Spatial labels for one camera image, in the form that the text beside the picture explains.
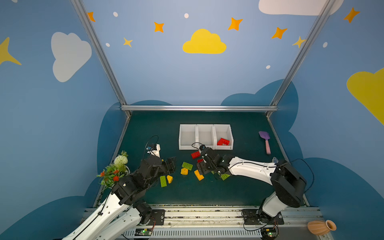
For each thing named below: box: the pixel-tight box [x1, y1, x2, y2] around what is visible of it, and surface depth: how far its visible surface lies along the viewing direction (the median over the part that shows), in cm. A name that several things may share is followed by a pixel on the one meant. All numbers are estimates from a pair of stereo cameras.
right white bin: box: [213, 124, 234, 150], surface depth 103 cm
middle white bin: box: [196, 124, 216, 150], surface depth 106 cm
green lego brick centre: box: [181, 161, 194, 171], surface depth 94 cm
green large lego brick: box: [220, 173, 231, 181], surface depth 90 cm
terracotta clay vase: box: [307, 219, 337, 235], surface depth 65 cm
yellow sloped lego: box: [167, 175, 174, 184], surface depth 87 cm
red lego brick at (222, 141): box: [217, 137, 230, 146], surface depth 103 cm
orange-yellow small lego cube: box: [180, 168, 189, 175], surface depth 90 cm
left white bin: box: [178, 124, 198, 150], surface depth 106 cm
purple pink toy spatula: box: [258, 131, 271, 155], surface depth 106 cm
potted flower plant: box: [97, 150, 131, 192], surface depth 79 cm
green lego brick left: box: [159, 175, 167, 188], surface depth 88 cm
